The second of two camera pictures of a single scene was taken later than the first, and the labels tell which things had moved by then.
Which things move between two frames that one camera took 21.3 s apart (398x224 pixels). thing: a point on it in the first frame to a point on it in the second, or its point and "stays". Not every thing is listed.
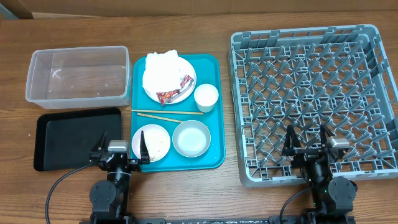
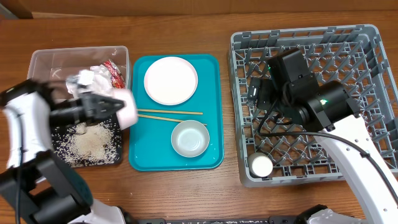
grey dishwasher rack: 341,77 stays
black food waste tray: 64,140 stays
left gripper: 136,163 to 92,104
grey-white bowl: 191,138 stays
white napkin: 161,72 to 96,79
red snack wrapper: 168,96 to 117,79
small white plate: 157,140 to 127,116
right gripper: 305,155 to 265,89
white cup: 206,96 to 260,165
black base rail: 246,219 stays
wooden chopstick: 173,112 stays
